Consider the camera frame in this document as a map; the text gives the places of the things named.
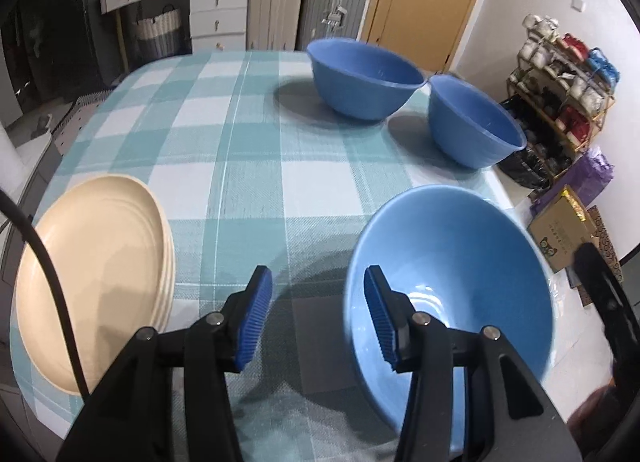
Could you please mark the metal shoe rack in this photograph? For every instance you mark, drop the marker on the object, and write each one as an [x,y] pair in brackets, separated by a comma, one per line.
[565,87]

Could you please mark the wooden door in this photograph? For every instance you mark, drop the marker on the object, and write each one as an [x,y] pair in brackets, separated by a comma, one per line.
[425,2]

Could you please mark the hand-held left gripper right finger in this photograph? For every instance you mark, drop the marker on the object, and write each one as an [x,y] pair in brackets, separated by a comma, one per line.
[380,317]

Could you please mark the white dresser with drawers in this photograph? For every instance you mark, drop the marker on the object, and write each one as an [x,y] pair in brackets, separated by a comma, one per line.
[217,17]

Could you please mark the woven laundry basket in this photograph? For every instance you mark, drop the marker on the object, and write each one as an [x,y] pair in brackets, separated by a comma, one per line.
[155,32]

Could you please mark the yellow stick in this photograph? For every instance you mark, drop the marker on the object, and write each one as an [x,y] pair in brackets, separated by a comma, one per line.
[121,37]

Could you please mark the purple bag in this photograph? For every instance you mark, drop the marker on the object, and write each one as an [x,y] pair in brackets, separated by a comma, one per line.
[590,177]

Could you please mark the beige suitcase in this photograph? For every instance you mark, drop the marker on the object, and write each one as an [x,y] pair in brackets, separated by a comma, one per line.
[275,2]

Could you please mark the grey patterned floor mat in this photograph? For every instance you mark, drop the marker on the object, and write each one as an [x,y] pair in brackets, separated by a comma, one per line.
[85,112]

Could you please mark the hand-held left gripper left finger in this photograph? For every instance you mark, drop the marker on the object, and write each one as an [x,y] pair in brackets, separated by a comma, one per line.
[255,317]

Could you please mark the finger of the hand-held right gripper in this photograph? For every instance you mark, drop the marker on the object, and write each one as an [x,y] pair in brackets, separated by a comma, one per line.
[612,307]

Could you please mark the wall switch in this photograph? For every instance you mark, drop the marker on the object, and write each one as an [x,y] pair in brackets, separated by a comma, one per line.
[578,3]

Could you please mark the dark blue bowl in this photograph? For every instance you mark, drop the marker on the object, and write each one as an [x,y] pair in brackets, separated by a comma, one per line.
[365,72]
[475,117]

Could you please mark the printed cardboard box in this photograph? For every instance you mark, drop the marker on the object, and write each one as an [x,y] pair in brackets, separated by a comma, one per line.
[560,237]

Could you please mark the person's right hand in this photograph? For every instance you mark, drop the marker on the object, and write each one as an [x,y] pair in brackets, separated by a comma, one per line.
[597,412]

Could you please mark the light blue bowl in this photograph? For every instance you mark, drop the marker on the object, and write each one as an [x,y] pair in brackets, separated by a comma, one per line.
[450,252]

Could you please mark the teal checked tablecloth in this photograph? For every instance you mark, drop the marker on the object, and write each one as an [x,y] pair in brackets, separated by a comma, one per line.
[250,152]

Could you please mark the cream plate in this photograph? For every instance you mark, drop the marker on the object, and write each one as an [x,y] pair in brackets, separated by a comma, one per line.
[100,252]
[167,287]
[172,277]

